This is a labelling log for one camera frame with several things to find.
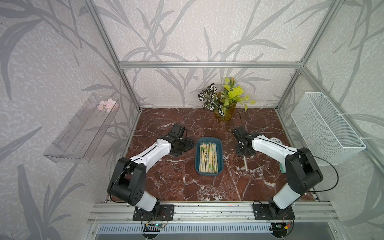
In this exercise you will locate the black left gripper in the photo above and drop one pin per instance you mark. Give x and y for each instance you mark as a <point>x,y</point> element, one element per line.
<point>187,146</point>

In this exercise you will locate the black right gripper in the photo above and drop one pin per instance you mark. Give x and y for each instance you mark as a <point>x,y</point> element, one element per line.
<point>238,153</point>

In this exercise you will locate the teal storage box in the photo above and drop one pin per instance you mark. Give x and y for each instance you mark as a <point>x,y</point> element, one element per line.
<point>219,152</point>

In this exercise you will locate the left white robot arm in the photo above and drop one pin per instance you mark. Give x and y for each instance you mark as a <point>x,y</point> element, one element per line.
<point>128,181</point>

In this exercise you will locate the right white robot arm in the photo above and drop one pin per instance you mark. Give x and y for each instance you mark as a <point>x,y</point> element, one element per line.
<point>302,170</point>

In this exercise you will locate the wrapped chopsticks in box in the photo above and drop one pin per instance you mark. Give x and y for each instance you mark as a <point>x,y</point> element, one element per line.
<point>208,158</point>

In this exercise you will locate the amber glass vase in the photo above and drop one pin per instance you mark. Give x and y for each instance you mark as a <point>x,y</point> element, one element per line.
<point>225,113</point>

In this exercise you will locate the small green square clock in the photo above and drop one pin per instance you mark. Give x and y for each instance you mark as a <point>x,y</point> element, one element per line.
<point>282,168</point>

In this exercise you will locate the green artificial plant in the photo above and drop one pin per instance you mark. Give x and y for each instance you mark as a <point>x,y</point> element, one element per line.
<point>231,93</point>

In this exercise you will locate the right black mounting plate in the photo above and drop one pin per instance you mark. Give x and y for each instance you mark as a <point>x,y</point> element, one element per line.
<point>268,212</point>

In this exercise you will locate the black mounting plate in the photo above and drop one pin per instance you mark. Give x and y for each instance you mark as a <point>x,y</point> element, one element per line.
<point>268,212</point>
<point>161,212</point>

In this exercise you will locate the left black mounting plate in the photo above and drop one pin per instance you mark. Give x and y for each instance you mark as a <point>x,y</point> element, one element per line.
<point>161,212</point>

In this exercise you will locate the pink artificial flower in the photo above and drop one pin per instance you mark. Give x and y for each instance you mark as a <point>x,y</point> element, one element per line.
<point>107,105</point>

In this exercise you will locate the left circuit board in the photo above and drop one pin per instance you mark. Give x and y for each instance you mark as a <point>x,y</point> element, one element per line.
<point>154,227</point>

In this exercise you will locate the circuit board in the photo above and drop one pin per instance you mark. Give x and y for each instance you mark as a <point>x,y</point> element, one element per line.
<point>154,227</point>
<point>281,230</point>

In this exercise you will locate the right circuit board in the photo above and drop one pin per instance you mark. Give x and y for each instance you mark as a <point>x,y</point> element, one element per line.
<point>281,230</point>

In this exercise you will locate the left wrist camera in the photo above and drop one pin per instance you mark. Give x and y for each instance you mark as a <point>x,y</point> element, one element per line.
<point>177,131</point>

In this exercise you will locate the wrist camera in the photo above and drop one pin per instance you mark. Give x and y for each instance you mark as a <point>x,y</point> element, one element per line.
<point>240,134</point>
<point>177,131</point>

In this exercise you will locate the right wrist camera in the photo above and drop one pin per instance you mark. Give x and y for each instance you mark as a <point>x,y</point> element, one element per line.
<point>240,134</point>

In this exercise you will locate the aluminium frame crossbar back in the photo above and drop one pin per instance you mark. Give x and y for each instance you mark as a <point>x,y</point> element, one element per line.
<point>215,65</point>

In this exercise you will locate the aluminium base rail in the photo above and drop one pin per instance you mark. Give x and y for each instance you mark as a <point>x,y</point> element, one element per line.
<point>213,212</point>

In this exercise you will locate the white wire mesh basket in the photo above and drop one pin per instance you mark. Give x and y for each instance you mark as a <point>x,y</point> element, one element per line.
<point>325,130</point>

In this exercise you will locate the clear acrylic wall shelf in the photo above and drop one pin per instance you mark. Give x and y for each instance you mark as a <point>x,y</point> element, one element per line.
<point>79,140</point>

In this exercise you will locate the aluminium frame post left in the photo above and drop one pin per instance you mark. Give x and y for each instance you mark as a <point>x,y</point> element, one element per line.
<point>99,25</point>

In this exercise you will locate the aluminium frame post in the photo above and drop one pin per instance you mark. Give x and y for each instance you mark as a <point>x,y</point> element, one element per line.
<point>99,25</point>
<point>326,22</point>

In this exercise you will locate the aluminium frame post right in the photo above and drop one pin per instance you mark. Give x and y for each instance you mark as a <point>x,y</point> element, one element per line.
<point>326,22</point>

